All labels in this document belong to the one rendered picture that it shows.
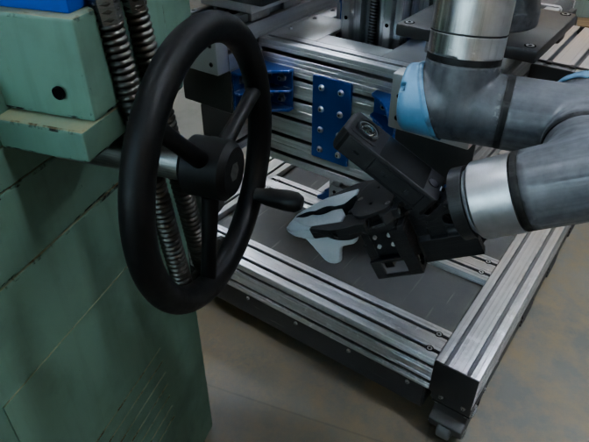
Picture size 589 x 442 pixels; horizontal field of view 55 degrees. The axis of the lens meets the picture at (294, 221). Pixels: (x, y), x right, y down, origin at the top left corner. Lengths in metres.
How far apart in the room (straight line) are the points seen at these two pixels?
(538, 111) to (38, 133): 0.46
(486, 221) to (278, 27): 0.81
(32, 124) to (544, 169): 0.44
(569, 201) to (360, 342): 0.80
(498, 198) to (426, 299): 0.80
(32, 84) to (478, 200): 0.40
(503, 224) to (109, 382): 0.57
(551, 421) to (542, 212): 0.96
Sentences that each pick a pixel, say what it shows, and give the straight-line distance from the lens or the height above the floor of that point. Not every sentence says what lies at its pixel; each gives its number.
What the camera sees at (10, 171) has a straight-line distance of 0.60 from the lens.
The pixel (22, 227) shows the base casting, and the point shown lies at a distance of 0.63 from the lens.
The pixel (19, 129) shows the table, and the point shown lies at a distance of 0.56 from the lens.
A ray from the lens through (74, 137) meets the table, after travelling 0.53.
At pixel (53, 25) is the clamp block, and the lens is 0.52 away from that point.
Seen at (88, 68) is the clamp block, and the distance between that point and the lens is 0.52.
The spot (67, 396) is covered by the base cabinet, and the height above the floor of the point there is 0.51.
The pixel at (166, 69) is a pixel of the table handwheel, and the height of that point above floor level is 0.93.
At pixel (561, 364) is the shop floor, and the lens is 1.56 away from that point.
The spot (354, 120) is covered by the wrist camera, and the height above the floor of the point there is 0.85.
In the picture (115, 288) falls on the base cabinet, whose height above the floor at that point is 0.58.
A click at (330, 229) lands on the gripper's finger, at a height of 0.75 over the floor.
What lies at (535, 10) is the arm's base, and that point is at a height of 0.85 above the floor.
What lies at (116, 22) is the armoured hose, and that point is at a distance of 0.52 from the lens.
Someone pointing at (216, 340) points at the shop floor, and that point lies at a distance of 1.48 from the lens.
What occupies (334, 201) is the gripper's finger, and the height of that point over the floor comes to 0.74.
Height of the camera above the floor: 1.09
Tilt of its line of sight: 36 degrees down
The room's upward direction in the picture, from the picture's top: straight up
